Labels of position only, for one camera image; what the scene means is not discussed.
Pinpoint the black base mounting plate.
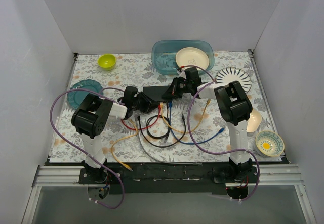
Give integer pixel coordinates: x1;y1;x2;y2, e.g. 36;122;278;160
78;162;256;194

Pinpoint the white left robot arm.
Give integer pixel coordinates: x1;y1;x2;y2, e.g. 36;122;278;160
71;86;158;184

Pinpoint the red ethernet cable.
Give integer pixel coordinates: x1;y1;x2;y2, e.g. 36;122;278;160
120;104;164;130

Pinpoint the black ethernet cable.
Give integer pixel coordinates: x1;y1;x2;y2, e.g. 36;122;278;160
138;102;193;148

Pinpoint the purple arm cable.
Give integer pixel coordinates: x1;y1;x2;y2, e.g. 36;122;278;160
177;65;260;202
49;87;125;209

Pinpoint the blue striped white plate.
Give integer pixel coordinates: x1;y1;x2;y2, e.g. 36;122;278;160
216;67;252;93

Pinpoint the grey ethernet cable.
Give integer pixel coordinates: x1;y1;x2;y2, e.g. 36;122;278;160
135;114;203;166

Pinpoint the blue ethernet cable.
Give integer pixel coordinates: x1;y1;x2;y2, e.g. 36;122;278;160
168;102;226;145

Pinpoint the lime green bowl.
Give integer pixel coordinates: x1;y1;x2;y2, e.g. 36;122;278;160
98;54;117;71

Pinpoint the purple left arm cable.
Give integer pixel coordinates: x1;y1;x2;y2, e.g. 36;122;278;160
49;87;125;209

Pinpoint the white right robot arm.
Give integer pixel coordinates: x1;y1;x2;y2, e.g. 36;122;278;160
161;66;253;182

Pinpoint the black network switch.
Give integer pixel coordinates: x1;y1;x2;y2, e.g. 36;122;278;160
143;86;173;102

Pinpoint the teal patterned yellow-centre bowl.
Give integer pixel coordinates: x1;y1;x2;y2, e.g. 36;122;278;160
255;130;285;157

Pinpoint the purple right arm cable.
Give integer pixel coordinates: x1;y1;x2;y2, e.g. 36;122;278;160
177;65;260;202

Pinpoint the teal scalloped plate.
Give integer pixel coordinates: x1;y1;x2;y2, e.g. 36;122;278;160
67;79;103;110

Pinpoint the cream square dish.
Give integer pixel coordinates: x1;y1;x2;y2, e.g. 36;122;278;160
247;108;262;133

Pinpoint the blue transparent plastic container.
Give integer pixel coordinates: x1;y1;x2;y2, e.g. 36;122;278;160
151;40;215;75

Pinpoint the aluminium frame rail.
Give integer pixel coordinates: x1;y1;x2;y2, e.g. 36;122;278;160
32;164;304;187

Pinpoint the floral table mat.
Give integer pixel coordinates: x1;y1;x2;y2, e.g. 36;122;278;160
49;51;286;163

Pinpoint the cream round plate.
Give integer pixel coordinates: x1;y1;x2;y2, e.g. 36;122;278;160
175;47;209;69

